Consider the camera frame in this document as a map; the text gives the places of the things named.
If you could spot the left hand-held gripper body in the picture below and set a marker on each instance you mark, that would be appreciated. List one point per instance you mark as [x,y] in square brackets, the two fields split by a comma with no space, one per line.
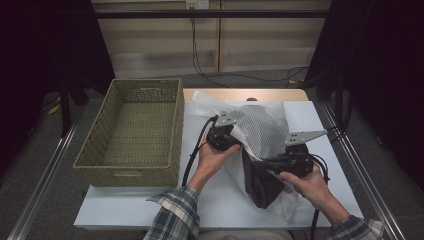
[221,138]

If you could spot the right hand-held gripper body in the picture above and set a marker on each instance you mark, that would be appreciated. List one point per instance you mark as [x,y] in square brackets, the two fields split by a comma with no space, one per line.
[298,163]

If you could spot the dark garment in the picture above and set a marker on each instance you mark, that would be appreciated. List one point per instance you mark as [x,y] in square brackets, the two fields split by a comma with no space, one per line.
[263,186]

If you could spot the white mesh laundry bag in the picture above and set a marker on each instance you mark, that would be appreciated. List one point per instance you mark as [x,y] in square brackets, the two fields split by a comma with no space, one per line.
[263,130]

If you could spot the green woven basket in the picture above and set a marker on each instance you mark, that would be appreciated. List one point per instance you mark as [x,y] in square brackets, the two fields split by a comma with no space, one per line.
[140,133]

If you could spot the person's left hand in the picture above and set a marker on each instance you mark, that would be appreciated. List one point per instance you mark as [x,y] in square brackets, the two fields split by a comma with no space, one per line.
[210,160]

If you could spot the person's right hand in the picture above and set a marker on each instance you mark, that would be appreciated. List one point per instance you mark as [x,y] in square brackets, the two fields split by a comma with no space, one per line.
[311,188]

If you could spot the dark table grommet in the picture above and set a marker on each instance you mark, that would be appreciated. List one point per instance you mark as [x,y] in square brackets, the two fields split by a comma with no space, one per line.
[251,99]

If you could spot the black metal stand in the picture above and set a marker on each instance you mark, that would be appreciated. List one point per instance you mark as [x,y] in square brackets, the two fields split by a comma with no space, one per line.
[339,100]
[65,110]

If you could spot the black horizontal bar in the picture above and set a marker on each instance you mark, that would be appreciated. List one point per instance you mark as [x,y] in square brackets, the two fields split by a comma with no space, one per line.
[213,14]

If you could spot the white table mat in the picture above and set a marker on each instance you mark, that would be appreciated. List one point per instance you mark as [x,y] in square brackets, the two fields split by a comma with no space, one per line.
[116,206]

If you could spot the dark curtain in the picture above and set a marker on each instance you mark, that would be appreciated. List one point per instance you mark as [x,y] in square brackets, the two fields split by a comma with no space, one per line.
[40,50]
[383,66]

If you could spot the yellow floor tape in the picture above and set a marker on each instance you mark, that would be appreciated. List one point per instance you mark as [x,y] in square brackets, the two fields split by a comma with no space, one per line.
[53,109]

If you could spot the metal floor rail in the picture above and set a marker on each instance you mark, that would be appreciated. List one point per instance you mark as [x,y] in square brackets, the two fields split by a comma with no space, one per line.
[373,186]
[43,180]

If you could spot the white wall outlet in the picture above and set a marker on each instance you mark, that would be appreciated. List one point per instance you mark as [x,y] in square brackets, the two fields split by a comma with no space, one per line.
[197,4]

